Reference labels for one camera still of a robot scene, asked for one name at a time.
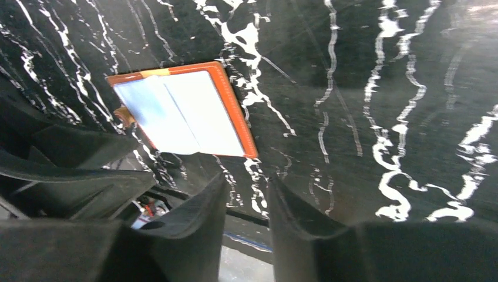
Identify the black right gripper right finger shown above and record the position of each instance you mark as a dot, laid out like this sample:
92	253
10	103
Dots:
309	246

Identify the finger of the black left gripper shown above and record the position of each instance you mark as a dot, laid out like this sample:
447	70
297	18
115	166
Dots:
63	145
34	189

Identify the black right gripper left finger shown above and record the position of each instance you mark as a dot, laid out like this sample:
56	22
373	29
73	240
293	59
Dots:
183	245

